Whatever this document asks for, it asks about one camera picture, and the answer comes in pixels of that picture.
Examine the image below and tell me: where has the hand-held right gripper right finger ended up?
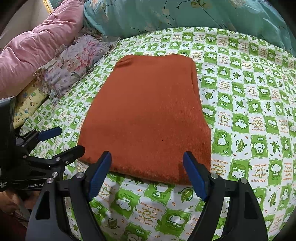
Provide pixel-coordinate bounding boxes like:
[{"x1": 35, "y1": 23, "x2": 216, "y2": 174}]
[{"x1": 183, "y1": 151, "x2": 269, "y2": 241}]

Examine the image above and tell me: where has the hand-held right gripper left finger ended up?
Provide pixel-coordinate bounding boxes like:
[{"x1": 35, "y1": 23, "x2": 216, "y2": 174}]
[{"x1": 25, "y1": 151, "x2": 112, "y2": 241}]

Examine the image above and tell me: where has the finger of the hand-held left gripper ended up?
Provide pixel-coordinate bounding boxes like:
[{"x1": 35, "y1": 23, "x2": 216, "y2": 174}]
[
  {"x1": 24, "y1": 145, "x2": 85, "y2": 177},
  {"x1": 15, "y1": 127, "x2": 62, "y2": 147}
]

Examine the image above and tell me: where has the orange knit sweater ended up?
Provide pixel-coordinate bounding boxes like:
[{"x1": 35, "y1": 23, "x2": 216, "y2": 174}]
[{"x1": 77, "y1": 54, "x2": 212, "y2": 186}]

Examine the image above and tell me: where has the yellow printed pillow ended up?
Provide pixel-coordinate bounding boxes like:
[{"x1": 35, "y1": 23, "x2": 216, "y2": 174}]
[{"x1": 14, "y1": 79, "x2": 50, "y2": 129}]

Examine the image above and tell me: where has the floral ruffled pillow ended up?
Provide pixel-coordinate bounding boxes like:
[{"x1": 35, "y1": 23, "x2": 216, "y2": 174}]
[{"x1": 35, "y1": 35, "x2": 121, "y2": 98}]

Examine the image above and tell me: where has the green white printed bedsheet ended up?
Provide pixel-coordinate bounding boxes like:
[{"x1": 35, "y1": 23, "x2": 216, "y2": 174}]
[{"x1": 20, "y1": 27, "x2": 296, "y2": 241}]

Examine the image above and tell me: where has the pink quilt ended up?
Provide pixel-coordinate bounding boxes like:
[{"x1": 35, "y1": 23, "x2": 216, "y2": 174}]
[{"x1": 0, "y1": 0, "x2": 92, "y2": 99}]

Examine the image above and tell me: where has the teal floral quilt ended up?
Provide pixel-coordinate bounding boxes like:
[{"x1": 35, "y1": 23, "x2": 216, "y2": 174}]
[{"x1": 83, "y1": 0, "x2": 296, "y2": 56}]

